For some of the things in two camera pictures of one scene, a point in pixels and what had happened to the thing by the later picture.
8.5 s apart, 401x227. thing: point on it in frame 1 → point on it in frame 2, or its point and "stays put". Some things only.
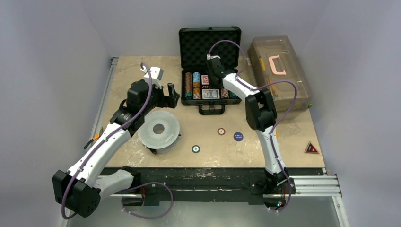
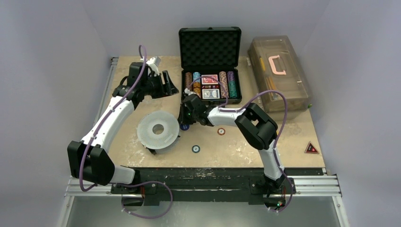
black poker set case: (195, 44) stays put
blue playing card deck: (211, 93) stays put
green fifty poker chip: (196, 149) stays put
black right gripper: (214, 69) → (185, 112)
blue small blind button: (238, 136) → (184, 126)
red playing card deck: (204, 79) stays put
